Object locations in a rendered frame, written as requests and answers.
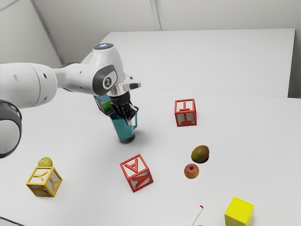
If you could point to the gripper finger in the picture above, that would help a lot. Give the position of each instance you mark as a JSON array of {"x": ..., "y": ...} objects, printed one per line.
[
  {"x": 118, "y": 111},
  {"x": 131, "y": 113}
]

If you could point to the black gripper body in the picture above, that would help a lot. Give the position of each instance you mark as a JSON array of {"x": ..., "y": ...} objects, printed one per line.
[{"x": 120, "y": 99}]

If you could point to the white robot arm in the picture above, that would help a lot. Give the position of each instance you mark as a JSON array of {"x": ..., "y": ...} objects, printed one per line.
[{"x": 42, "y": 82}]

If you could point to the teal faceted mug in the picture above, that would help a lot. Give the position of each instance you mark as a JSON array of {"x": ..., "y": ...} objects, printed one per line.
[{"x": 124, "y": 130}]

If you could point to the teal and purple carton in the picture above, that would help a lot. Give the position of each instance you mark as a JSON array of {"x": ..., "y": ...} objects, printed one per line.
[{"x": 103, "y": 106}]

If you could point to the red letter T block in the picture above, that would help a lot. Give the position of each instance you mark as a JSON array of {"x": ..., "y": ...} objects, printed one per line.
[{"x": 185, "y": 113}]

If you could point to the red letter A block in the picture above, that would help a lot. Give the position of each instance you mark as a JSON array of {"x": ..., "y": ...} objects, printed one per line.
[{"x": 136, "y": 173}]

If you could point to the green and red mango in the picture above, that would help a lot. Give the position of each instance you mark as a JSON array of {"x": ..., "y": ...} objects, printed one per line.
[{"x": 200, "y": 153}]

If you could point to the red apple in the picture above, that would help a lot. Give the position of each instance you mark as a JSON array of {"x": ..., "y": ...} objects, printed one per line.
[{"x": 191, "y": 171}]

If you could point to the yellow-green pear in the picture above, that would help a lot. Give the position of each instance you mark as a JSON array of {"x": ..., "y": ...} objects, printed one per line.
[{"x": 45, "y": 162}]

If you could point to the yellow letter Y block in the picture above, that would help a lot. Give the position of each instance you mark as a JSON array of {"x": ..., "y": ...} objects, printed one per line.
[{"x": 43, "y": 182}]

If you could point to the white marker with red cap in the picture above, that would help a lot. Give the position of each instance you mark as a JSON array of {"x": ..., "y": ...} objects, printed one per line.
[{"x": 195, "y": 216}]

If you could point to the plain yellow cube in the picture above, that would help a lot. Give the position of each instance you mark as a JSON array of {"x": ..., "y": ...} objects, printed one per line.
[{"x": 239, "y": 212}]

